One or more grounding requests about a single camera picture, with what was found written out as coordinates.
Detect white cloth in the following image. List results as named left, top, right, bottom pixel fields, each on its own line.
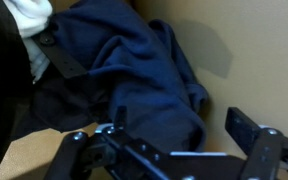
left=2, top=0, right=54, bottom=84

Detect dark backpack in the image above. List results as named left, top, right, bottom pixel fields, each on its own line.
left=0, top=0, right=88, bottom=180

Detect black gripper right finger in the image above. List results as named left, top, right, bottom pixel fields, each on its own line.
left=224, top=106, right=282, bottom=180

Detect dark navy sweater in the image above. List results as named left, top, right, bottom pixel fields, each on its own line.
left=12, top=0, right=209, bottom=154

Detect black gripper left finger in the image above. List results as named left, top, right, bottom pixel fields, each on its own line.
left=102, top=105, right=170, bottom=168

